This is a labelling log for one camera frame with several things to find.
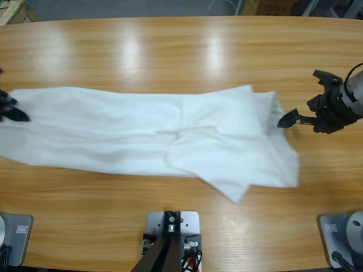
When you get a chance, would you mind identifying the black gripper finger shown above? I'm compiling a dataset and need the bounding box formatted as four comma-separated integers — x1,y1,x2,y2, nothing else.
0,90,18,106
1,107,31,122

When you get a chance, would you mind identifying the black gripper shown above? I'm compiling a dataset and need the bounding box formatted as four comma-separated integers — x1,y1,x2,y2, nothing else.
277,83,358,134

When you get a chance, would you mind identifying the white polo shirt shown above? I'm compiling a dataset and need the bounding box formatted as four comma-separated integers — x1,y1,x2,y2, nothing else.
0,84,301,204

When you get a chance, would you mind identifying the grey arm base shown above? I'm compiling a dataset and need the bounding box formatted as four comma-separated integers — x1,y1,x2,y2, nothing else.
0,214,34,267
316,210,363,269

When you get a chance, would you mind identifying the wooden pallet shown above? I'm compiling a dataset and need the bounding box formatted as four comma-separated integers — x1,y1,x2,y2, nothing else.
0,0,37,26

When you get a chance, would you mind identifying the brown cardboard box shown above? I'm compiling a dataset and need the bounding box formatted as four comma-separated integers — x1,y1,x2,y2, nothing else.
244,0,293,16

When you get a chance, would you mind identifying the silver black clamp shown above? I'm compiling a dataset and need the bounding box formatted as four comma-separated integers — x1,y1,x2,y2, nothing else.
141,232,157,255
183,233,203,253

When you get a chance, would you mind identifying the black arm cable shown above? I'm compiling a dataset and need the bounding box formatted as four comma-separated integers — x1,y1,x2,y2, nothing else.
345,62,363,83

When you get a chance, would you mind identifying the grey metal frame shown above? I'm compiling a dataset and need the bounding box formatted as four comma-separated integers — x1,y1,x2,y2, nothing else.
300,0,363,20

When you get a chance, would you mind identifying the white cable loop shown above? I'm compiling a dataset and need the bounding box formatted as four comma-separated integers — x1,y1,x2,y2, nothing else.
208,0,238,15

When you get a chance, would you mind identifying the black base cable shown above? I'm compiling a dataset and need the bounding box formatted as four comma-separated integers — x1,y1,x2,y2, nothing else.
0,245,12,267
331,250,358,272

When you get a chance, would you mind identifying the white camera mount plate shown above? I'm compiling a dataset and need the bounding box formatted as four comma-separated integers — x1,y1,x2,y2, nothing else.
146,210,201,272

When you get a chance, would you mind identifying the orange black braided cable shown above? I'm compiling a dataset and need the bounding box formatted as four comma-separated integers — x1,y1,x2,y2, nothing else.
180,250,203,272

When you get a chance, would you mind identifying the dark camera post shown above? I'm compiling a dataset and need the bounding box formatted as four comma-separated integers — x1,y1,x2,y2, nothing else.
133,210,183,272

